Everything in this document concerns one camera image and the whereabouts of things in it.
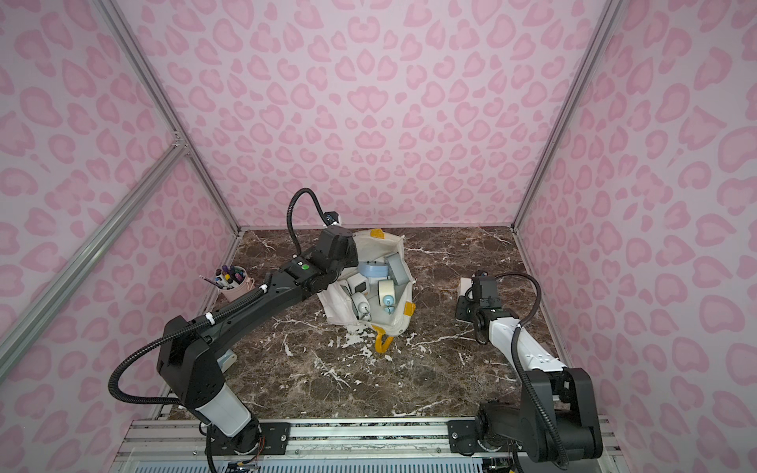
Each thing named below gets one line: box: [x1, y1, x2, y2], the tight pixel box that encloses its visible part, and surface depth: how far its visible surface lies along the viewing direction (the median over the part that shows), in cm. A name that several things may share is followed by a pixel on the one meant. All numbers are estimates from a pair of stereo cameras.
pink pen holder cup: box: [198, 264, 256, 303], surface depth 92 cm
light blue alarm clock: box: [358, 260, 390, 280], surface depth 97 cm
